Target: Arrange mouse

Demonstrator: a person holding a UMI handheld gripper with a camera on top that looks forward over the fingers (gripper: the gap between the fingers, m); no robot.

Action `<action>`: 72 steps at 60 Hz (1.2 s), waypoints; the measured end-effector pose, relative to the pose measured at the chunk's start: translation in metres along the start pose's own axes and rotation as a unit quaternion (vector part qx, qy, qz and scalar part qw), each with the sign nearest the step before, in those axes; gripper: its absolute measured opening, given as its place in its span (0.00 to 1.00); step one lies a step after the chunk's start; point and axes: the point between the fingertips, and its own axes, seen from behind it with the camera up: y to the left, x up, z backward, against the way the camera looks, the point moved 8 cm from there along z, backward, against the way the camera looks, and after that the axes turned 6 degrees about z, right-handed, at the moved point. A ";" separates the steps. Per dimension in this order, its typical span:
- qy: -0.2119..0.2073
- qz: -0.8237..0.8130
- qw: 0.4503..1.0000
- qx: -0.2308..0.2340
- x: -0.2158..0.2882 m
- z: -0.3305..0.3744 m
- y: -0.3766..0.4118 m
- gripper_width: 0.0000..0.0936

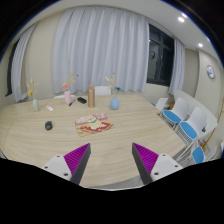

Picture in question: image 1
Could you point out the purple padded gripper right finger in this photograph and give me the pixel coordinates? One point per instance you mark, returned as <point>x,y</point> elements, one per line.
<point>153,166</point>

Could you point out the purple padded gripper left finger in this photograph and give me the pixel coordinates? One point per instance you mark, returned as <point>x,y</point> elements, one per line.
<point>71,166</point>

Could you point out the black computer mouse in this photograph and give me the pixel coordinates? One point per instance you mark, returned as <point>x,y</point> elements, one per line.
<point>48,125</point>

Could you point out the white chair blue seat near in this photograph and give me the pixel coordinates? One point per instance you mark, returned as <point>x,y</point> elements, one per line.
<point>197,155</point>

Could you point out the white chair blue seat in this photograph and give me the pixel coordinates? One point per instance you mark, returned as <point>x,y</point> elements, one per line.
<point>177,114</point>
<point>190,130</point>
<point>197,155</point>

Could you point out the white chair at corner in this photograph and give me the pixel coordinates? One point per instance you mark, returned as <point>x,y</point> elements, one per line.
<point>160,104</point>

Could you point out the white chair blue seat middle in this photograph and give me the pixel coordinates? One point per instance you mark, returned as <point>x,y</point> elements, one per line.
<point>190,130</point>

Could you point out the white remote control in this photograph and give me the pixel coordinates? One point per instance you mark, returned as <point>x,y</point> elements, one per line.
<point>49,108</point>

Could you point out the white chair blue seat far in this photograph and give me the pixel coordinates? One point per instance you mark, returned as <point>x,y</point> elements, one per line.
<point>177,114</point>

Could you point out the black rectangular case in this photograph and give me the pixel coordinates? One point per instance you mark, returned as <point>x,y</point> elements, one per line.
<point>82,100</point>

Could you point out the pink vase with flowers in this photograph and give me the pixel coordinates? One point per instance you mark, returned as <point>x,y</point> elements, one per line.
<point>66,86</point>

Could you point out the blue vase with flowers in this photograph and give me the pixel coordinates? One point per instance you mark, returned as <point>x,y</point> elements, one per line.
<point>114,103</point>

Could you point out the white chair behind table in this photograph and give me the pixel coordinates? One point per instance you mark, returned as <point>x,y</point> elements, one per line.
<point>102,90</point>

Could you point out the tall brown cylinder bottle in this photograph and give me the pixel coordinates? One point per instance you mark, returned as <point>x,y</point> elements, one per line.
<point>91,96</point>

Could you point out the green vase with flowers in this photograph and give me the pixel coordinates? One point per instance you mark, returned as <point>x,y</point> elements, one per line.
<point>32,92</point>

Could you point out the white curtain right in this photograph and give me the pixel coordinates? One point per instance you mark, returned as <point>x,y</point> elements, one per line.
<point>177,78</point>

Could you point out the white curtain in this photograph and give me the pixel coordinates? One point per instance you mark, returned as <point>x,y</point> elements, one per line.
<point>177,78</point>
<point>95,43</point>
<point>17,64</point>

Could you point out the white curtain left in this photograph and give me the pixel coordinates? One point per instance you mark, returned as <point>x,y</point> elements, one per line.
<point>17,64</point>

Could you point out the dark window right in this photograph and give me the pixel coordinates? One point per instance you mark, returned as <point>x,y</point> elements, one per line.
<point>161,57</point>

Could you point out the white curtain centre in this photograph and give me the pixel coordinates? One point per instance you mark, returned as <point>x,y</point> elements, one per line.
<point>95,43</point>

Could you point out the round wall clock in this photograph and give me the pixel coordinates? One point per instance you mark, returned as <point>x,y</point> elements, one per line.
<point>210,72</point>

